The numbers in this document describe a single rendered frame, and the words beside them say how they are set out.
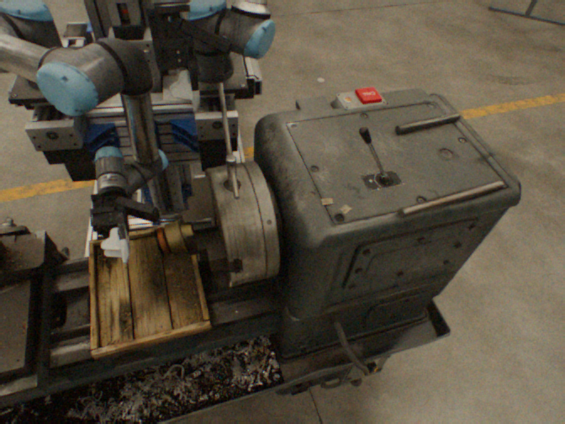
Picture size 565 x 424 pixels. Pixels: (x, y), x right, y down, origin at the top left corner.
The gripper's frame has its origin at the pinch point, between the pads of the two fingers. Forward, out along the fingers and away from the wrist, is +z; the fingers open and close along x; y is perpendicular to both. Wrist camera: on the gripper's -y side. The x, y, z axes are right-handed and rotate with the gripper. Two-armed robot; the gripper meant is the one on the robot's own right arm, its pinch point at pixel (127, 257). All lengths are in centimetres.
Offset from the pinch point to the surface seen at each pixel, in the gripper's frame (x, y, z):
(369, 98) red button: 21, -71, -26
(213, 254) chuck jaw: 6.5, -19.8, 7.0
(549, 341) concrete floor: -96, -189, 38
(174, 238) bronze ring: 3.5, -11.7, -1.1
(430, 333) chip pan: -47, -97, 27
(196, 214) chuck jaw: 5.2, -17.9, -5.9
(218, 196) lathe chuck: 16.7, -22.5, -2.1
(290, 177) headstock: 18.4, -40.2, -3.4
